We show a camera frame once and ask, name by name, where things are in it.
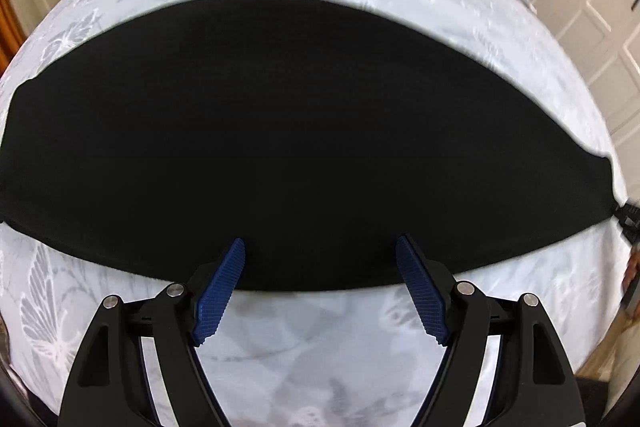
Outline black pants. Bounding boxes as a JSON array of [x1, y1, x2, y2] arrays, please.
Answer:
[[1, 0, 616, 291]]

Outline white wardrobe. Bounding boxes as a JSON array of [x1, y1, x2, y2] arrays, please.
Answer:
[[530, 0, 639, 199]]

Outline orange curtain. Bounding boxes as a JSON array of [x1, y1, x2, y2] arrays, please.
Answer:
[[0, 0, 25, 74]]

